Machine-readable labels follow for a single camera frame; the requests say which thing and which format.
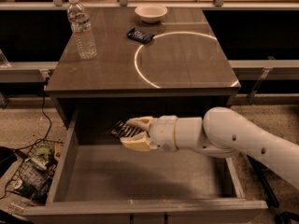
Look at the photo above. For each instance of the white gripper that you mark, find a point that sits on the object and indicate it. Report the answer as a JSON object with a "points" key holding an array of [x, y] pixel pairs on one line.
{"points": [[163, 132]]}

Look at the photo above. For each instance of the black rxbar chocolate bar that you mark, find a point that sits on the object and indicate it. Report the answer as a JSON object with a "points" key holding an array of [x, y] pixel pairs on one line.
{"points": [[120, 129]]}

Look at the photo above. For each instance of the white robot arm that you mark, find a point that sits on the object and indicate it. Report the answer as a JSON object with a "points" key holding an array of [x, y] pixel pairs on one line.
{"points": [[220, 133]]}

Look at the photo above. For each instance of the open grey top drawer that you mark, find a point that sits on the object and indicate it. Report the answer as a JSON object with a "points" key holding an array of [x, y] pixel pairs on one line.
{"points": [[98, 181]]}

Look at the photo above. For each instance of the dark blue snack bar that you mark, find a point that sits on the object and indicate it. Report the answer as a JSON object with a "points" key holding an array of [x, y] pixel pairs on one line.
{"points": [[139, 36]]}

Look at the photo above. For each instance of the clear plastic water bottle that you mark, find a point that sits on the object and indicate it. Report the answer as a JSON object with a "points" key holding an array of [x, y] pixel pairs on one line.
{"points": [[82, 30]]}

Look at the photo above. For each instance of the white ceramic bowl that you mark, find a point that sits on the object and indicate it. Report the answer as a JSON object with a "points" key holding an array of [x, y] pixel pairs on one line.
{"points": [[151, 13]]}

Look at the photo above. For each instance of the black chair base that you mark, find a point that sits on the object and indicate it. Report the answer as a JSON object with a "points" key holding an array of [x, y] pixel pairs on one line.
{"points": [[284, 217]]}

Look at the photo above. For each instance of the wire basket with items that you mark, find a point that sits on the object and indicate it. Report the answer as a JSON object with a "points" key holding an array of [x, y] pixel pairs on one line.
{"points": [[33, 178]]}

